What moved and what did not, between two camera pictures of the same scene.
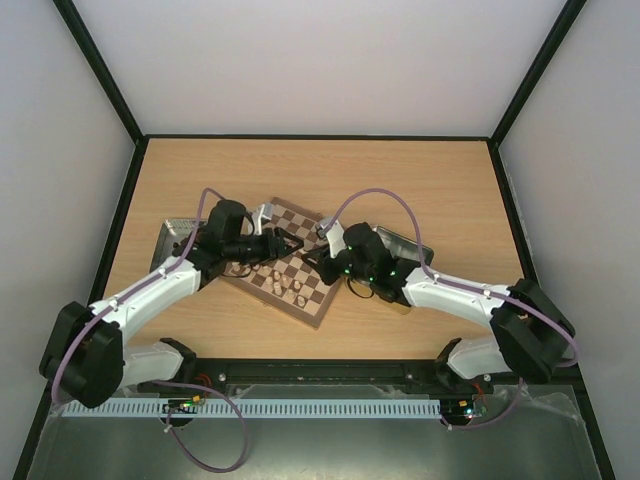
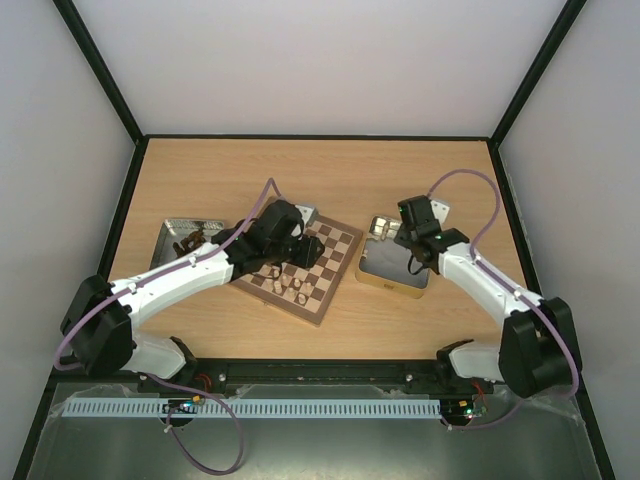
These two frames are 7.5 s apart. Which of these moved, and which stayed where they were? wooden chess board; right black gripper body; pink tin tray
Moved: right black gripper body
Stayed: wooden chess board; pink tin tray
